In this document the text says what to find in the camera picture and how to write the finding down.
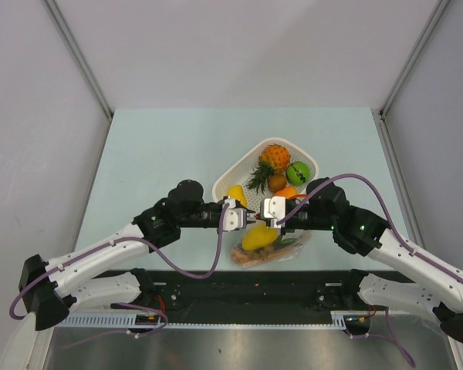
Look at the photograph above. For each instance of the orange spiky fruit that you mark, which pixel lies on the orange spiky fruit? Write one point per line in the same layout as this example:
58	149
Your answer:
273	159

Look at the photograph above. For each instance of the yellow mango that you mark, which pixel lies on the yellow mango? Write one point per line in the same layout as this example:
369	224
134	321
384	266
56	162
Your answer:
259	237
238	193

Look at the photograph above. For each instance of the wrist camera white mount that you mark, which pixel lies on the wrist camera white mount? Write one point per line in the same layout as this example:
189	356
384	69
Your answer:
233	215
272	210

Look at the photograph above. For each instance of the brown longan bunch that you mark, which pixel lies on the brown longan bunch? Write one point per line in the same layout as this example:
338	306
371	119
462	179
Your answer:
260	253

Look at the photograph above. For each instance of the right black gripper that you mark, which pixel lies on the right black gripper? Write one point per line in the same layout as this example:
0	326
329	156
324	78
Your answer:
285	227

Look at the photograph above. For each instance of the bright green apple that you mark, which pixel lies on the bright green apple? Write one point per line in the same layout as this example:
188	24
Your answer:
297	173

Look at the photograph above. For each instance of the white plastic basket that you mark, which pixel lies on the white plastic basket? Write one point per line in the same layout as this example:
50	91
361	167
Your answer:
240	172

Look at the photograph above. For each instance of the brown kiwi fruit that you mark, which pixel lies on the brown kiwi fruit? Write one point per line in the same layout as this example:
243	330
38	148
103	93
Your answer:
277	182

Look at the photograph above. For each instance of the left aluminium corner post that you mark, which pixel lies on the left aluminium corner post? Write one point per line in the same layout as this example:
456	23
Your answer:
66	34

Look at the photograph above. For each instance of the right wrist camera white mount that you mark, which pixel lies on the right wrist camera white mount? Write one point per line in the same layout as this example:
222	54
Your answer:
272	210

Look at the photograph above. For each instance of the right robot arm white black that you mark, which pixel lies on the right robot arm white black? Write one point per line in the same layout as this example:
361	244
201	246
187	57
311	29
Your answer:
435	288

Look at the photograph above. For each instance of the aluminium corner post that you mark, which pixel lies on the aluminium corner post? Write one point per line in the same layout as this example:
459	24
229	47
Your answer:
66	34
416	53

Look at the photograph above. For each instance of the yellow mango rear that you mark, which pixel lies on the yellow mango rear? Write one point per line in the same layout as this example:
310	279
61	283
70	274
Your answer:
238	193

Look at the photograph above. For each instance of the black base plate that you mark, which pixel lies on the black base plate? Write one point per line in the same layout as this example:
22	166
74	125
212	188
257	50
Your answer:
236	292

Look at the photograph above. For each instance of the clear zip bag red zipper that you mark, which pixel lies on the clear zip bag red zipper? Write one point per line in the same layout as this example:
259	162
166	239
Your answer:
265	241

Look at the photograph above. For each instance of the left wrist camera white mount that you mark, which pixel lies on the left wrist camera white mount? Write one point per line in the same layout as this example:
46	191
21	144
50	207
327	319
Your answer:
233	215

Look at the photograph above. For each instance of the orange yellow pear fruit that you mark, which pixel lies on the orange yellow pear fruit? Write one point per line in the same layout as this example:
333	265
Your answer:
286	192

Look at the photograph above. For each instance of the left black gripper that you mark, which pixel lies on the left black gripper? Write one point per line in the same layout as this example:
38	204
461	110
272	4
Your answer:
239	205

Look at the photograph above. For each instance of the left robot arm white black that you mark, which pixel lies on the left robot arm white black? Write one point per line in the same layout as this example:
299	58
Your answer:
51	290

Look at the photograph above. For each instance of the yellow mango front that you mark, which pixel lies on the yellow mango front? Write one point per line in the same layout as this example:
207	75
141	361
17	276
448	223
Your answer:
259	237

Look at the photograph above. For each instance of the right aluminium corner post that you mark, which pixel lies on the right aluminium corner post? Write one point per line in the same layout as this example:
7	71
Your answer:
416	53

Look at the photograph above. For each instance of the light blue table mat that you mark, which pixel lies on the light blue table mat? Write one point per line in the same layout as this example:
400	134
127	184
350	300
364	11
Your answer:
148	152

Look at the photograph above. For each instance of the white slotted cable duct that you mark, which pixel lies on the white slotted cable duct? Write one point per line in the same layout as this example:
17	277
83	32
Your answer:
323	320

